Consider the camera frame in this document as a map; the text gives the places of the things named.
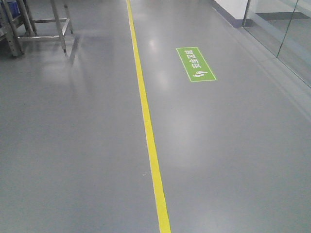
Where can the glass door panel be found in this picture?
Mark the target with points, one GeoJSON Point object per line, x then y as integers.
{"type": "Point", "coordinates": [284, 28]}

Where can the green floor safety sign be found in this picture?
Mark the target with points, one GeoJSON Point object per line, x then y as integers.
{"type": "Point", "coordinates": [195, 65]}

